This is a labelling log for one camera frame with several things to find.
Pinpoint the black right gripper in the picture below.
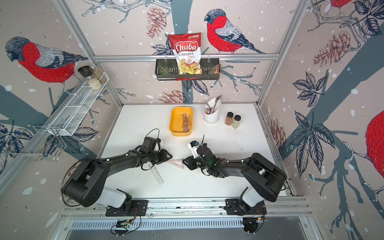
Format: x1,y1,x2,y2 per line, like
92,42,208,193
180,155,210,172

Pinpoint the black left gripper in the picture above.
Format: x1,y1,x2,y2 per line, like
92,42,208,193
148,148,174,165

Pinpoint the pink triangle ruler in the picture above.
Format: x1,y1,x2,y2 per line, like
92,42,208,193
167,159,185,169

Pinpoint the short clear grey ruler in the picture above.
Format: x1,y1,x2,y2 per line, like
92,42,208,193
151,165,164,186

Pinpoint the yellow plastic storage box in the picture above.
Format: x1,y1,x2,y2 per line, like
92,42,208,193
169,107,194,137

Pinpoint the pink straight stencil ruler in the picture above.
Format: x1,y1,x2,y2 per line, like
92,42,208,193
182,113,193,133

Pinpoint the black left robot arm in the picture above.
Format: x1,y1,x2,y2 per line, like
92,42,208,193
61,137,173,207

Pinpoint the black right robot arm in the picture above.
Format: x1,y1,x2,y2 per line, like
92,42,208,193
183,141,287,207

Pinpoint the white utensil holder cup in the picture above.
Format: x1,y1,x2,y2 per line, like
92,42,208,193
204,98,222,124

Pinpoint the brown spice jar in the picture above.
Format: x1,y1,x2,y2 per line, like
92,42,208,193
225,112,234,126

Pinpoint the pale spice jar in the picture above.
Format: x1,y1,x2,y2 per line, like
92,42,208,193
232,115,242,129

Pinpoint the metal fork in cup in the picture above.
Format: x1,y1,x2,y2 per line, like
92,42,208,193
209,95,223,114

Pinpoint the red cassava chips bag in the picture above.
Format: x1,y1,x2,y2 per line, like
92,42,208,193
169,33,203,75

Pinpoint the black lid jar on shelf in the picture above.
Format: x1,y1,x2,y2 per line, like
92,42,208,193
78,66,94,79

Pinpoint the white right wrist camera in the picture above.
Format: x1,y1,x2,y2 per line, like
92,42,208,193
188,141,200,159

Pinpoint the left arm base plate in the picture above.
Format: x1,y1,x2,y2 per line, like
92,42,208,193
106,192,149,217

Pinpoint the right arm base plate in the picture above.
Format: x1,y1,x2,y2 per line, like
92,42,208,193
223,198,267,216

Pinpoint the black wire wall basket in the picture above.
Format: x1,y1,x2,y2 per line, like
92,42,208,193
155,59,220,81

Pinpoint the white wire wall shelf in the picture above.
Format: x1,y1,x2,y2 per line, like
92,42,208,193
31,73,110,136

